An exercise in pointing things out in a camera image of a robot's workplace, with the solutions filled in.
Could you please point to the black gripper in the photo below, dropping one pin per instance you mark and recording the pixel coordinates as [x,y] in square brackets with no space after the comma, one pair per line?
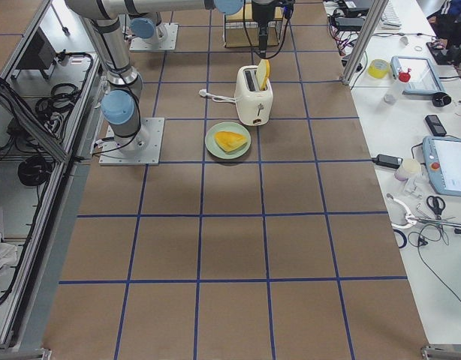
[263,13]

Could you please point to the white two-slot toaster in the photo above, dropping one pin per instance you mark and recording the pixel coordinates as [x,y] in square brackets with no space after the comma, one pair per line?
[253,105]

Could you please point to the bread slice in toaster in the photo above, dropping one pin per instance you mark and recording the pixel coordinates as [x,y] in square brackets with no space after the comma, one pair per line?
[262,73]

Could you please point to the light green plate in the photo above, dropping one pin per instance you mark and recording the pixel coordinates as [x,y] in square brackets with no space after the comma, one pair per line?
[214,149]

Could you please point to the toasted bread on plate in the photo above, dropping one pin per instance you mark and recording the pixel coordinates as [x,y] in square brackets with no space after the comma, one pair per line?
[229,141]

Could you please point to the yellow tape roll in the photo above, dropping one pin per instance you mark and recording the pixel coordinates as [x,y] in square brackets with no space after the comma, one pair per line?
[378,68]

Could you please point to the red capped squeeze bottle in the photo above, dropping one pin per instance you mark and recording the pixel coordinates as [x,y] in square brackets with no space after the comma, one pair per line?
[394,93]

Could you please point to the upper teach pendant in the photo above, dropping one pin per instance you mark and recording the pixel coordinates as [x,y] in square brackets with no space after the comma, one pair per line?
[424,78]

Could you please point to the teach pendant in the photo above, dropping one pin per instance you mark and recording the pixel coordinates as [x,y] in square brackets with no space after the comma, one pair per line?
[442,157]
[424,78]

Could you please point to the black power adapter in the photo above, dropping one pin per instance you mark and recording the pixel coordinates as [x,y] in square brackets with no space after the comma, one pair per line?
[385,160]

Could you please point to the white paper cup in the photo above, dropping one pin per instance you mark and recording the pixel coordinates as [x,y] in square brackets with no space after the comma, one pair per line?
[408,168]

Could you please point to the lower teach pendant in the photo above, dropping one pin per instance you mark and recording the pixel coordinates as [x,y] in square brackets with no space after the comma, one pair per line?
[442,157]

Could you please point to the black scissors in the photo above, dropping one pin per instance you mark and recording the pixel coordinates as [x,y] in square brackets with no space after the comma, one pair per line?
[436,204]

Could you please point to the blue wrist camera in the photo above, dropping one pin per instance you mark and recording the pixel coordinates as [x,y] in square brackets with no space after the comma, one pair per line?
[288,8]

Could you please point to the aluminium frame post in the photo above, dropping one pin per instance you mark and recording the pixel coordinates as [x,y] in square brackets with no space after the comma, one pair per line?
[371,22]

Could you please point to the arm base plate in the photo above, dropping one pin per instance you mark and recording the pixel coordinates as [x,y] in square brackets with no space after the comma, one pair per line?
[145,148]
[138,45]

